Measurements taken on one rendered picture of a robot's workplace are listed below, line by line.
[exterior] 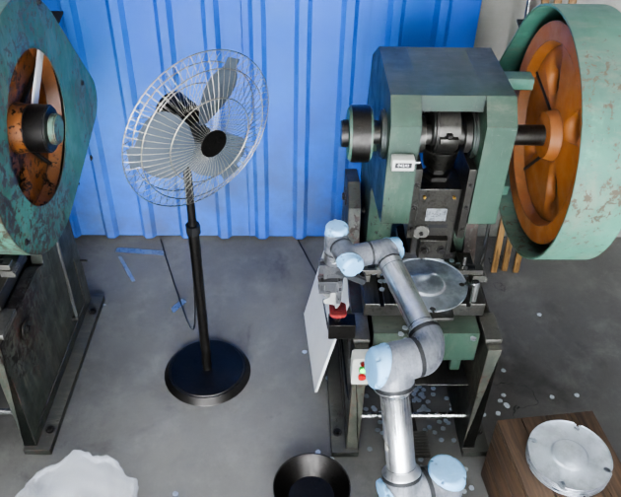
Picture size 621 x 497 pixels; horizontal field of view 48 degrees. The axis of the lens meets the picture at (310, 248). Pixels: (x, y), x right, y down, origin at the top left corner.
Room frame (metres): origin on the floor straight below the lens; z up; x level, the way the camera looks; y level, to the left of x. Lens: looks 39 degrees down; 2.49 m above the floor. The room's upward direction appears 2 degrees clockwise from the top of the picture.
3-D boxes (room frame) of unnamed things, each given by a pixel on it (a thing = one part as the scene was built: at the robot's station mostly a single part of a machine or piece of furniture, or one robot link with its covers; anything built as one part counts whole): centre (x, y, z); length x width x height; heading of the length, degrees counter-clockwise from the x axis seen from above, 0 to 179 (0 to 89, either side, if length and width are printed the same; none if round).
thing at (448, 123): (2.04, -0.42, 1.27); 0.21 x 0.12 x 0.34; 2
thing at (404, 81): (2.18, -0.42, 0.83); 0.79 x 0.43 x 1.34; 2
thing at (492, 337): (2.19, -0.68, 0.45); 0.92 x 0.12 x 0.90; 2
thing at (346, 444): (2.17, -0.15, 0.45); 0.92 x 0.12 x 0.90; 2
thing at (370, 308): (2.04, -0.42, 0.68); 0.45 x 0.30 x 0.06; 92
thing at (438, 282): (1.91, -0.43, 0.78); 0.29 x 0.29 x 0.01
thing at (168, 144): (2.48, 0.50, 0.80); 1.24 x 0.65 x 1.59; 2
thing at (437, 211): (2.00, -0.42, 1.04); 0.17 x 0.15 x 0.30; 2
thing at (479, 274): (2.05, -0.59, 0.76); 0.17 x 0.06 x 0.10; 92
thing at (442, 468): (1.21, -0.42, 0.62); 0.13 x 0.12 x 0.14; 109
